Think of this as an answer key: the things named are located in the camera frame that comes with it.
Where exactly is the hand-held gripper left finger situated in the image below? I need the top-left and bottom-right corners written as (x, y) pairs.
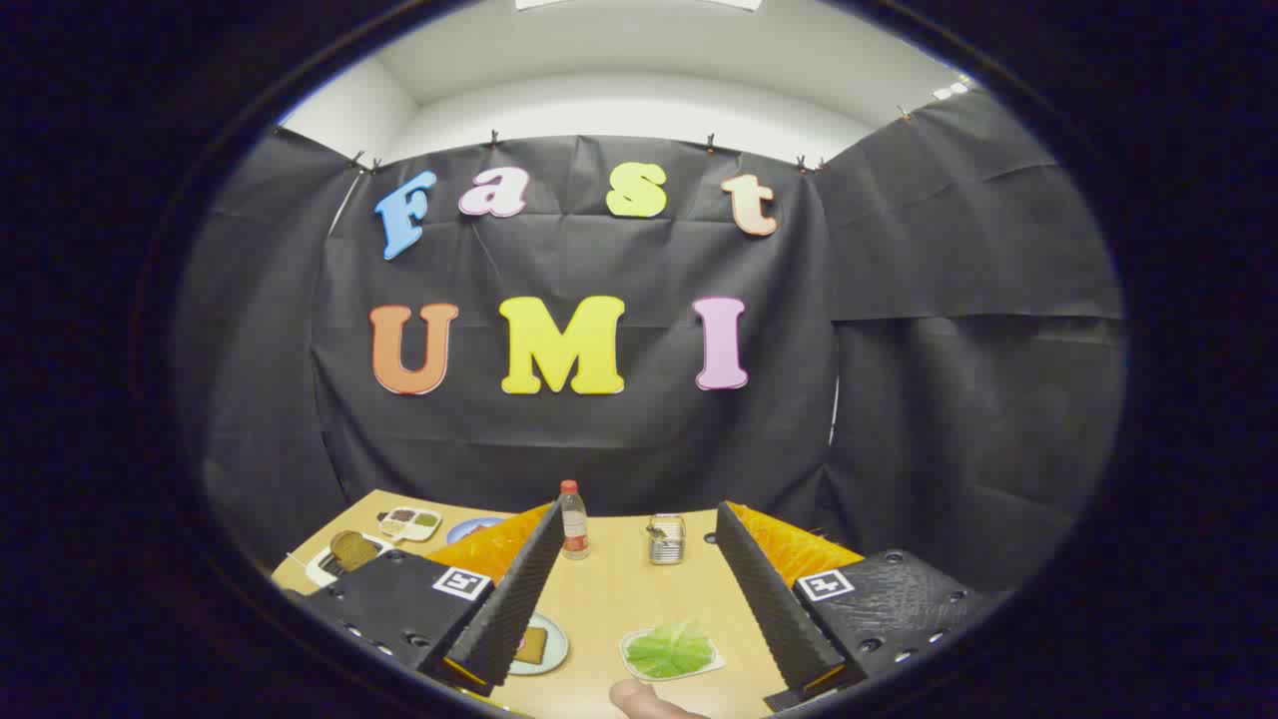
top-left (298, 502), bottom-right (566, 697)

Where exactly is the white square plate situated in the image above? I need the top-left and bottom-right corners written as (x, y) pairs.
top-left (619, 621), bottom-right (726, 683)

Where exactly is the black backdrop cloth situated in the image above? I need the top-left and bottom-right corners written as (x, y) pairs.
top-left (175, 90), bottom-right (1129, 600)

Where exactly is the white toaster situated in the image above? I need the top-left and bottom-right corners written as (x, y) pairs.
top-left (305, 530), bottom-right (400, 590)

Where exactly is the green lettuce leaf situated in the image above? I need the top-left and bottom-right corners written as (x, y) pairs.
top-left (626, 621), bottom-right (715, 680)

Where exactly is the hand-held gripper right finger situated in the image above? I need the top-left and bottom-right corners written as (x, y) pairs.
top-left (715, 501), bottom-right (999, 712)

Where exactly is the metal wire utensil holder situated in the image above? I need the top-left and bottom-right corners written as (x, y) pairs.
top-left (647, 513), bottom-right (687, 566)

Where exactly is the toasted bread slice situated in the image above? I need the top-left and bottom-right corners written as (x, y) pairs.
top-left (329, 530), bottom-right (380, 572)

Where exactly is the white divided tray of seeds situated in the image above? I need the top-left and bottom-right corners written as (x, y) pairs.
top-left (377, 506), bottom-right (443, 543)

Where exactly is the light green plate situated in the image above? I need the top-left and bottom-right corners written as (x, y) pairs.
top-left (509, 611), bottom-right (570, 677)

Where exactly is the blue plate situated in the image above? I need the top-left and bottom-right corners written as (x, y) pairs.
top-left (446, 516), bottom-right (510, 545)

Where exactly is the ceiling light panel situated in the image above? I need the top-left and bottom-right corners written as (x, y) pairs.
top-left (515, 0), bottom-right (762, 12)

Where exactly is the clear water bottle red cap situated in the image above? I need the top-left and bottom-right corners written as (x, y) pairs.
top-left (559, 480), bottom-right (590, 560)

